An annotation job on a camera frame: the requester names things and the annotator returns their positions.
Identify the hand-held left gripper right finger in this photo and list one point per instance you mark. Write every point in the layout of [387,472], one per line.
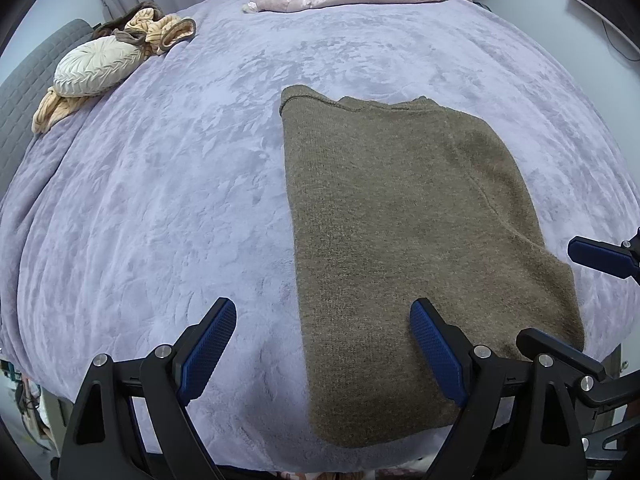
[435,350]

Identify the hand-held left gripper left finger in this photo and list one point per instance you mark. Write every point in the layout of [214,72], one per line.
[207,350]

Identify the beige ribbed garment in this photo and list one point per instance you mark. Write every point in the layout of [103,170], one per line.
[160,30]

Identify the grey quilted headboard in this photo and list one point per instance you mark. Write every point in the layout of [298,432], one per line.
[25,100]

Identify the brown fuzzy garment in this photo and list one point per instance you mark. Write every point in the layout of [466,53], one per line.
[125,17]

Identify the round cream pleated pillow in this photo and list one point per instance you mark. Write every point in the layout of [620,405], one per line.
[95,67]

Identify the olive brown knit sweater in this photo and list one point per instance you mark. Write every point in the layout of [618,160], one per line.
[400,235]

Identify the lilac plush blanket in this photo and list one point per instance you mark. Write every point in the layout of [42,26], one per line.
[175,185]

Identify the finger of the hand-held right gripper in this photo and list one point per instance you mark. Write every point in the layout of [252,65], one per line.
[565,352]
[595,255]

